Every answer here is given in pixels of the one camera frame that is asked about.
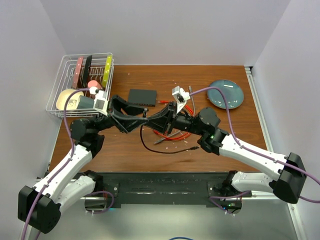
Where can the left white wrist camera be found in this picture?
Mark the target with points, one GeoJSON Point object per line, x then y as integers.
{"type": "Point", "coordinates": [101, 102]}

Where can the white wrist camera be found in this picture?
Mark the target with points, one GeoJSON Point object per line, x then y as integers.
{"type": "Point", "coordinates": [180, 98]}
{"type": "Point", "coordinates": [101, 102]}

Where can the pink cup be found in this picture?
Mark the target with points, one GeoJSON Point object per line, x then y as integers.
{"type": "Point", "coordinates": [93, 86]}

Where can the black plate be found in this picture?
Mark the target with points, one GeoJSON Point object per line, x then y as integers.
{"type": "Point", "coordinates": [86, 71]}

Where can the black network switch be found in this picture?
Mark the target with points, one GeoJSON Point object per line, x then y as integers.
{"type": "Point", "coordinates": [142, 97]}

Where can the yellow-green plate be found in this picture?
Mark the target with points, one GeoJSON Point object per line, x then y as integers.
{"type": "Point", "coordinates": [107, 70]}

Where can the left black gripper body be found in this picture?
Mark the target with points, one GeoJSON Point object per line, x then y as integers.
{"type": "Point", "coordinates": [111, 112]}

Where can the white wire dish rack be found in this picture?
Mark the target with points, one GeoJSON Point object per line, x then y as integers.
{"type": "Point", "coordinates": [65, 76]}

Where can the cream square bowl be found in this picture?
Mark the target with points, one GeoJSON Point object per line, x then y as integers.
{"type": "Point", "coordinates": [73, 102]}

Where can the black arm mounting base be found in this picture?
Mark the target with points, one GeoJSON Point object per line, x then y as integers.
{"type": "Point", "coordinates": [166, 188]}

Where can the dark teal cup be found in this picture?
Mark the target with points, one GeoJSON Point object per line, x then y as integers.
{"type": "Point", "coordinates": [85, 103]}

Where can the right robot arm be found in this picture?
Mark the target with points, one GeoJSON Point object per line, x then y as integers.
{"type": "Point", "coordinates": [282, 175]}

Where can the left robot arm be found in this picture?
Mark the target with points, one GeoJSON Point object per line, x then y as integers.
{"type": "Point", "coordinates": [41, 206]}

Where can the teal ceramic plate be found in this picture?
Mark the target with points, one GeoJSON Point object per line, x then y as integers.
{"type": "Point", "coordinates": [233, 93]}

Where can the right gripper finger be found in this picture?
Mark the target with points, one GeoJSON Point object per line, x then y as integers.
{"type": "Point", "coordinates": [161, 117]}
{"type": "Point", "coordinates": [158, 125]}

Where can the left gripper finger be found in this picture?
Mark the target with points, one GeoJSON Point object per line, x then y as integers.
{"type": "Point", "coordinates": [120, 106]}
{"type": "Point", "coordinates": [128, 124]}

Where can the pink plate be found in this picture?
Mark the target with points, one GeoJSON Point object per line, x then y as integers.
{"type": "Point", "coordinates": [77, 72]}

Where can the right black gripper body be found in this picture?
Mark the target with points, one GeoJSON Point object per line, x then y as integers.
{"type": "Point", "coordinates": [181, 122]}

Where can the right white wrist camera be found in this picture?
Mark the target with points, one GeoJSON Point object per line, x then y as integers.
{"type": "Point", "coordinates": [180, 98]}

